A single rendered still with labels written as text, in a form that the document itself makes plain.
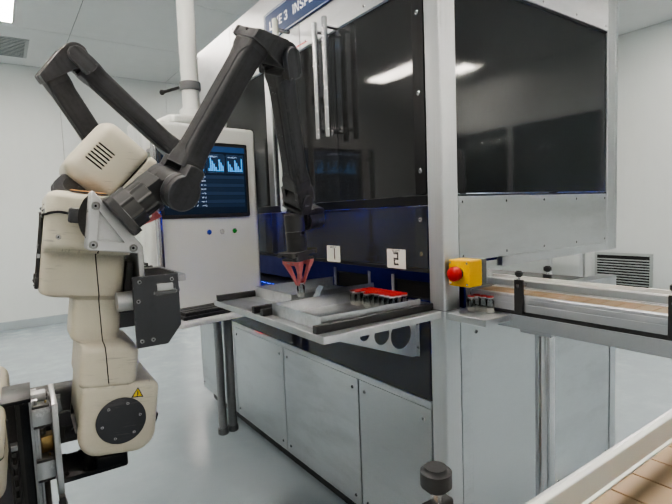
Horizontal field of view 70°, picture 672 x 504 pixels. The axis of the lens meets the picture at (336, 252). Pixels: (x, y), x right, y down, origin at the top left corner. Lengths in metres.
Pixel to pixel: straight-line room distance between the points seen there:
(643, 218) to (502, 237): 4.54
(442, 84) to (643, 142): 4.80
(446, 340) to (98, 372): 0.88
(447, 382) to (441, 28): 0.97
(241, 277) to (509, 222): 1.15
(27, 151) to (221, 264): 4.68
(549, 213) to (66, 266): 1.44
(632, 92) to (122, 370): 5.74
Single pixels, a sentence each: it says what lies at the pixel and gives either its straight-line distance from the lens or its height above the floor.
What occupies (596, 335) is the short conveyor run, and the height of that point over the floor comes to 0.86.
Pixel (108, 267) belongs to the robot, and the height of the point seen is 1.07.
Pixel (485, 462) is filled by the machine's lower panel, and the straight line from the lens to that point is 1.68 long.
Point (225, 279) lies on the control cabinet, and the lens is 2.10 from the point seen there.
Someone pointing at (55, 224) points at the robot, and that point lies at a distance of 1.11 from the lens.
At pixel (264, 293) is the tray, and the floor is 0.90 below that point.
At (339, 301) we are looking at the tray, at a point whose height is 0.89.
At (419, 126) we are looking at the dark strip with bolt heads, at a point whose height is 1.41.
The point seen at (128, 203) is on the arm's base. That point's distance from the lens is 1.01.
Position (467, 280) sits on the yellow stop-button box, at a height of 0.98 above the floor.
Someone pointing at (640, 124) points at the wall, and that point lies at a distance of 6.11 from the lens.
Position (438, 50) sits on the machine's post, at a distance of 1.42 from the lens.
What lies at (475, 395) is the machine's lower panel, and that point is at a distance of 1.56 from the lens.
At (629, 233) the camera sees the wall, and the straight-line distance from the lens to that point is 6.11.
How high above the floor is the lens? 1.17
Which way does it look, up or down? 5 degrees down
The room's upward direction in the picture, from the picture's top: 2 degrees counter-clockwise
